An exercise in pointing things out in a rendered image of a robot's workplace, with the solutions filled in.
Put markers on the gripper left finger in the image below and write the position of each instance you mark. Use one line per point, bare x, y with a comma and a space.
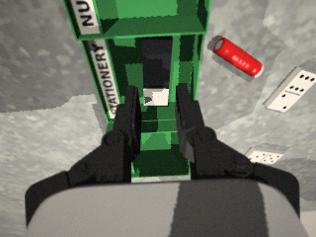
110, 162

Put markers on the green rack of bins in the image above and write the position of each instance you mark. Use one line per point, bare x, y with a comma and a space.
115, 63

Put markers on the red battery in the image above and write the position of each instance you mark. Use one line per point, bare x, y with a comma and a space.
238, 57

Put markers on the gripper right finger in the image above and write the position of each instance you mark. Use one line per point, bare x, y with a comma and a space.
210, 157

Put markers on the white domino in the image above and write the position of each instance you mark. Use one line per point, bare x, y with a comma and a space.
297, 83
264, 155

